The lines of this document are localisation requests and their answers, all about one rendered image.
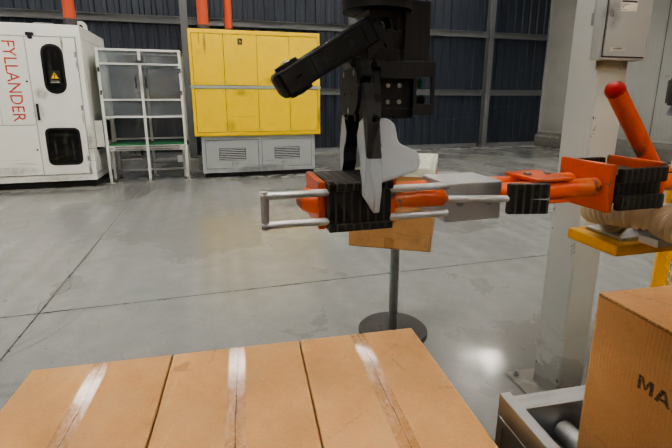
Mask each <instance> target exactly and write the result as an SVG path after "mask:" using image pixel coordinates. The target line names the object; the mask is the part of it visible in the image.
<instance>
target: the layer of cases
mask: <svg viewBox="0 0 672 448"><path fill-rule="evenodd" d="M0 448H498V446H497V445H496V444H495V442H494V441H493V439H492V438H491V437H490V435H489V434H488V433H487V431H486V430H485V428H484V427H483V426H482V424H481V423H480V422H479V420H478V419H477V417H476V416H475V415H474V413H473V412H472V411H471V409H470V408H469V406H468V405H467V404H466V402H465V401H464V400H463V398H462V397H461V395H460V394H459V393H458V391H457V390H456V389H455V387H454V386H453V384H452V383H451V382H450V380H449V379H448V378H447V376H446V375H445V373H444V372H443V371H442V369H441V368H440V367H439V365H438V364H437V362H436V361H435V360H434V358H433V357H432V356H431V354H430V353H429V351H428V350H427V349H426V347H425V346H424V345H423V343H422V342H421V340H420V339H419V338H418V336H417V335H416V334H415V332H414V331H413V329H412V328H406V329H397V330H388V331H379V332H370V333H361V334H353V335H344V336H335V337H326V338H317V339H308V340H301V341H300V345H299V341H290V342H281V343H272V344H264V345H255V346H246V347H237V348H228V349H219V350H210V351H201V352H192V353H183V354H175V355H174V357H172V355H166V356H157V357H148V358H139V359H130V360H121V361H112V362H103V363H94V364H85V365H77V366H68V367H59V368H50V369H41V370H33V371H31V373H30V374H29V375H28V376H27V378H26V379H25V380H24V382H23V383H22V384H21V385H20V387H19V388H18V389H17V390H16V392H15V393H14V394H13V395H12V397H11V398H10V399H9V400H8V402H7V403H6V404H5V405H4V407H3V408H2V409H1V411H0Z"/></svg>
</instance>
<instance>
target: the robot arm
mask: <svg viewBox="0 0 672 448"><path fill-rule="evenodd" d="M342 14H343V15H344V16H347V17H351V18H358V19H361V20H359V21H357V22H355V23H354V24H352V25H351V26H349V27H347V28H346V29H344V30H343V31H341V32H340V33H338V34H336V35H335V36H333V37H332V38H330V39H329V40H327V41H325V42H324V43H322V44H321V45H319V46H317V47H316V48H314V49H313V50H311V51H310V52H308V53H306V54H305V55H303V56H302V57H300V58H298V59H297V58H296V57H293V58H292V59H290V60H285V61H283V62H282V63H281V65H280V66H279V67H277V68H276V69H274V71H275V72H276V73H274V74H273V75H272V76H271V82H272V84H273V85H274V87H275V89H276V90H277V92H278V93H279V95H281V96H282V97H284V98H290V97H291V98H295V97H297V96H298V95H302V94H304V93H305V92H306V91H307V90H308V89H310V88H311V87H312V86H313V85H312V83H313V82H315V81H316V80H318V79H320V78H321V77H323V76H324V75H326V74H327V73H329V72H331V71H332V70H334V69H335V68H337V67H338V66H340V65H342V67H343V69H344V70H343V71H342V74H341V83H340V110H339V145H340V169H341V170H355V168H356V167H359V166H360V174H361V181H362V196H363V198H364V199H365V201H366V202H367V204H368V205H369V207H370V209H371V210H372V212H373V213H379V210H380V202H381V192H382V183H383V182H386V181H389V180H392V179H395V178H398V177H401V176H403V175H406V174H409V173H412V172H415V171H416V170H417V169H418V168H419V166H420V157H419V154H418V153H417V152H416V151H415V150H413V149H410V148H408V147H406V146H404V145H402V144H400V143H399V141H398V139H397V133H396V127H395V125H394V123H393V122H392V121H391V120H389V119H386V118H381V117H390V118H393V119H402V118H412V117H414V116H415V115H433V114H434V94H435V74H436V62H429V45H430V23H431V1H416V0H342ZM382 27H383V28H382ZM418 77H431V83H430V104H425V96H416V90H417V89H421V88H422V79H418Z"/></svg>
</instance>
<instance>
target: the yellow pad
mask: <svg viewBox="0 0 672 448"><path fill-rule="evenodd" d="M646 233H650V231H648V230H645V231H643V230H642V229H638V230H635V229H634V228H630V229H628V230H626V231H625V232H623V233H622V234H620V233H612V232H607V231H605V230H603V229H602V228H601V227H600V226H599V225H588V226H582V227H571V228H569V229H568V234H567V236H568V238H570V239H573V240H575V241H578V242H580V243H583V244H585V245H587V246H590V247H592V248H595V249H597V250H600V251H602V252H605V253H607V254H610V255H612V256H615V257H618V256H627V255H636V254H645V253H654V252H663V251H672V247H663V248H655V247H652V246H650V245H647V244H644V243H641V242H639V241H638V238H639V234H646Z"/></svg>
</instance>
